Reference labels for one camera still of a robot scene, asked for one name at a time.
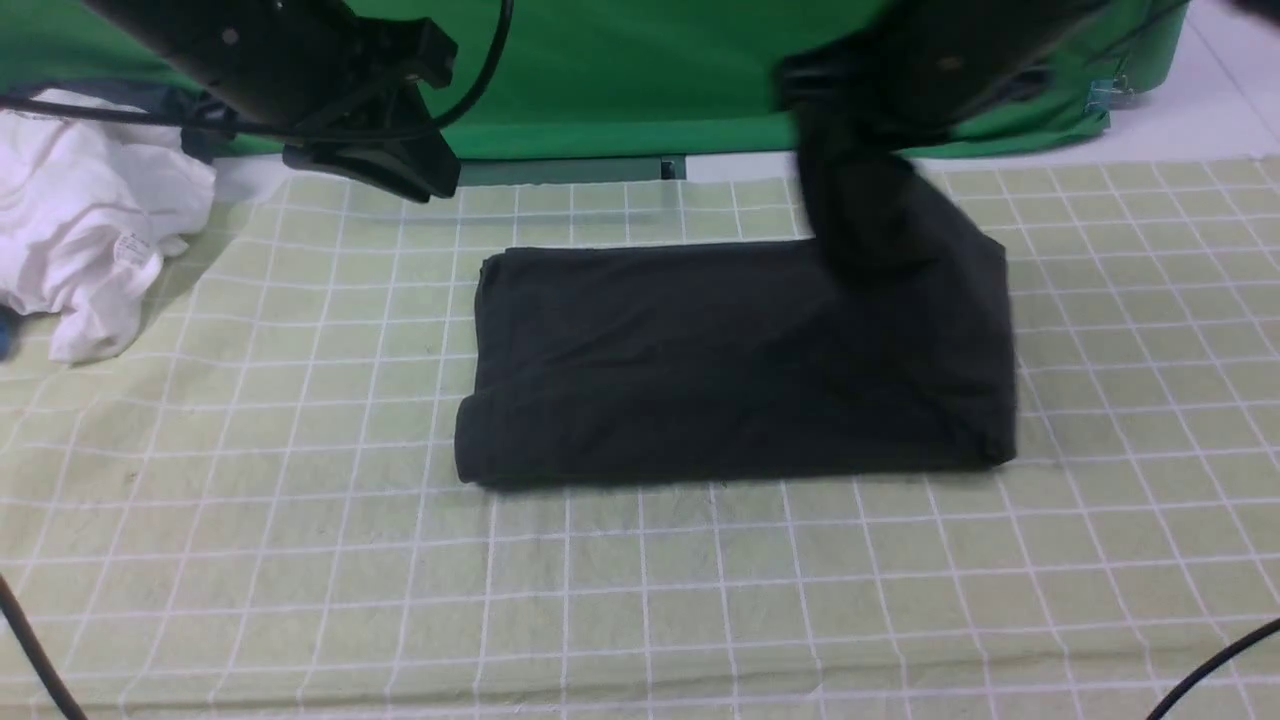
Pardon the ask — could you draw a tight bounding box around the crumpled white shirt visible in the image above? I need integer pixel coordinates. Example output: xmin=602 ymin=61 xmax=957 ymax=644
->
xmin=1 ymin=110 xmax=216 ymax=364

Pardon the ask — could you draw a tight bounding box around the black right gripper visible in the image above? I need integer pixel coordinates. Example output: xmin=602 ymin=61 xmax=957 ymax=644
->
xmin=778 ymin=1 xmax=1101 ymax=151

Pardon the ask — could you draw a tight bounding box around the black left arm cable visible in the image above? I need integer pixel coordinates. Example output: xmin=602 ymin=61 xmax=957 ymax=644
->
xmin=0 ymin=0 xmax=516 ymax=720

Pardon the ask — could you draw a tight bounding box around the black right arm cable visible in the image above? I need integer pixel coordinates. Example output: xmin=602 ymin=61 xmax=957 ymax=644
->
xmin=1146 ymin=618 xmax=1280 ymax=720

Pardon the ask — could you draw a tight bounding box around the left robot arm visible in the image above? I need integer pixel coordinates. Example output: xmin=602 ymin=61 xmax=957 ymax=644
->
xmin=90 ymin=1 xmax=461 ymax=202

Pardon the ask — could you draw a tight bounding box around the light green checkered tablecloth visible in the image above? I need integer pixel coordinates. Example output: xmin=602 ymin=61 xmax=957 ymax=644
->
xmin=1 ymin=158 xmax=1279 ymax=719

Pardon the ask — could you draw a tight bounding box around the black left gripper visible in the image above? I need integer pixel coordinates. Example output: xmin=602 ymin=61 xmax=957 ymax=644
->
xmin=131 ymin=1 xmax=461 ymax=202

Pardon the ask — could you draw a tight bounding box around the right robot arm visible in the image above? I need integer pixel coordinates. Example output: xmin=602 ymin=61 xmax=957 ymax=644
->
xmin=771 ymin=1 xmax=1185 ymax=155

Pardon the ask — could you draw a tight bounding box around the blue object at left edge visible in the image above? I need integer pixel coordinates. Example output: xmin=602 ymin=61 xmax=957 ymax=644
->
xmin=0 ymin=309 xmax=17 ymax=361

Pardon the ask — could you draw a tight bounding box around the blue binder clip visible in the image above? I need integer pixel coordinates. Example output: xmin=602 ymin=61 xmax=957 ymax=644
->
xmin=1084 ymin=76 xmax=1135 ymax=117

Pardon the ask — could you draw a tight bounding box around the dark gray long-sleeve top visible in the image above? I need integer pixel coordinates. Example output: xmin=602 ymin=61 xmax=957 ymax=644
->
xmin=454 ymin=120 xmax=1019 ymax=491

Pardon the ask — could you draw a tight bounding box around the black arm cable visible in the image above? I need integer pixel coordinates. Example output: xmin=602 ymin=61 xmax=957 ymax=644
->
xmin=1146 ymin=618 xmax=1280 ymax=720
xmin=0 ymin=0 xmax=516 ymax=720

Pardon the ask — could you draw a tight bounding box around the green backdrop cloth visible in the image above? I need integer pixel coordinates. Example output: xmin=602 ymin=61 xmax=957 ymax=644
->
xmin=1 ymin=1 xmax=1187 ymax=160

